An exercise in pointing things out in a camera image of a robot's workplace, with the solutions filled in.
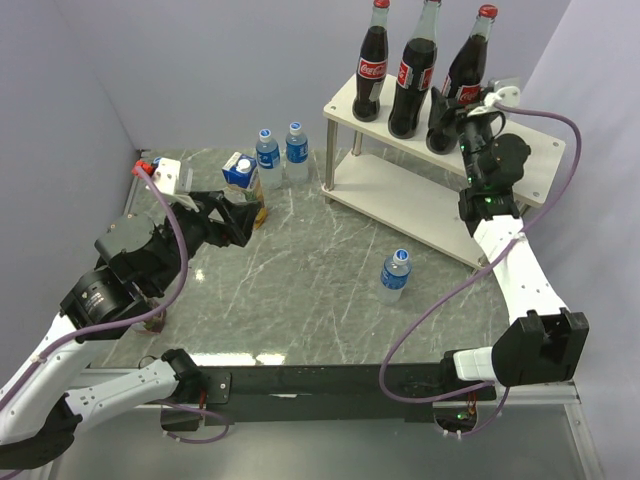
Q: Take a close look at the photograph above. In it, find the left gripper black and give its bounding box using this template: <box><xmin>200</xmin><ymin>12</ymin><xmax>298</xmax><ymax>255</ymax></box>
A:
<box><xmin>148</xmin><ymin>189</ymin><xmax>262</xmax><ymax>294</ymax></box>

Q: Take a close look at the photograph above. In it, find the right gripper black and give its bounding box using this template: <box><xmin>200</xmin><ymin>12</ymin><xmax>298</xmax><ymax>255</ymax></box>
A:
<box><xmin>427</xmin><ymin>80</ymin><xmax>500</xmax><ymax>188</ymax></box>

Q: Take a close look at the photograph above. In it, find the cola bottle shelved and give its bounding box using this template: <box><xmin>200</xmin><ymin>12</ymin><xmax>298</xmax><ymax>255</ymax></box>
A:
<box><xmin>387</xmin><ymin>1</ymin><xmax>441</xmax><ymax>139</ymax></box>
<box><xmin>425</xmin><ymin>3</ymin><xmax>499</xmax><ymax>155</ymax></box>
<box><xmin>352</xmin><ymin>0</ymin><xmax>390</xmax><ymax>122</ymax></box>

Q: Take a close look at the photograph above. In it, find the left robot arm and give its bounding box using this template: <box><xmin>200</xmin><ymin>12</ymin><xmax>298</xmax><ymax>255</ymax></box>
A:
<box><xmin>1</xmin><ymin>191</ymin><xmax>260</xmax><ymax>471</ymax></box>

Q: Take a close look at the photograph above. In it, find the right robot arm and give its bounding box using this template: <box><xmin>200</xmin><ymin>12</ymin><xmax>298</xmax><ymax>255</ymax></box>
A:
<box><xmin>426</xmin><ymin>87</ymin><xmax>589</xmax><ymax>399</ymax></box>

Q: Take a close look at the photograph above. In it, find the wooden two-tier shelf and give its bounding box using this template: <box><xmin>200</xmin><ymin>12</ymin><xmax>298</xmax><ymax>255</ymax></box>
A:
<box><xmin>322</xmin><ymin>74</ymin><xmax>567</xmax><ymax>274</ymax></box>

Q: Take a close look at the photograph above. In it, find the blue juice carton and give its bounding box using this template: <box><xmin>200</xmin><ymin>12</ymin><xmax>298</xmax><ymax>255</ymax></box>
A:
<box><xmin>222</xmin><ymin>152</ymin><xmax>268</xmax><ymax>230</ymax></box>

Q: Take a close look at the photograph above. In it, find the water bottle back left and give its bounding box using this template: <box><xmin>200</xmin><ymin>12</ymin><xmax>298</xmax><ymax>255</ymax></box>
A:
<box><xmin>255</xmin><ymin>129</ymin><xmax>283</xmax><ymax>189</ymax></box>

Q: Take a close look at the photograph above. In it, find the water bottle back right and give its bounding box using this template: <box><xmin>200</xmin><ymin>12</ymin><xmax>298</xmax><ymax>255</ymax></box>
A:
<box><xmin>285</xmin><ymin>122</ymin><xmax>309</xmax><ymax>183</ymax></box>

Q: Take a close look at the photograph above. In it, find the dark juice carton near left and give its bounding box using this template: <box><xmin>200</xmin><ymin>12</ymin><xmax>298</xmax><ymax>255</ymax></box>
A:
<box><xmin>131</xmin><ymin>310</ymin><xmax>167</xmax><ymax>335</ymax></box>

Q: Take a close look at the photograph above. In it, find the water bottle centre right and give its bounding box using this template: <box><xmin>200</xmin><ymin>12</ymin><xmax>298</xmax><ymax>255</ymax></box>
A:
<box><xmin>378</xmin><ymin>249</ymin><xmax>412</xmax><ymax>304</ymax></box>

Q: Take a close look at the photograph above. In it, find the black base beam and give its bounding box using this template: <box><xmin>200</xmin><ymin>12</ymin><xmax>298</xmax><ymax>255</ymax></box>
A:
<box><xmin>159</xmin><ymin>364</ymin><xmax>501</xmax><ymax>432</ymax></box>

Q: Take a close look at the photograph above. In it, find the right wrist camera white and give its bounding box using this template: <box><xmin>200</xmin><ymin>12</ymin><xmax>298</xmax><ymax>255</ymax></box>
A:
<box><xmin>466</xmin><ymin>77</ymin><xmax>521</xmax><ymax>115</ymax></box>

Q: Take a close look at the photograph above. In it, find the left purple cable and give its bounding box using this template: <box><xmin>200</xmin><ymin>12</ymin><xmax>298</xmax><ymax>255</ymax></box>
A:
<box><xmin>0</xmin><ymin>167</ymin><xmax>231</xmax><ymax>444</ymax></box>

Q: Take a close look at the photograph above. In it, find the aluminium rail frame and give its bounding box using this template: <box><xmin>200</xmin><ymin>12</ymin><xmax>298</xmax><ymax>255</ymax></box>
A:
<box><xmin>51</xmin><ymin>151</ymin><xmax>592</xmax><ymax>479</ymax></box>

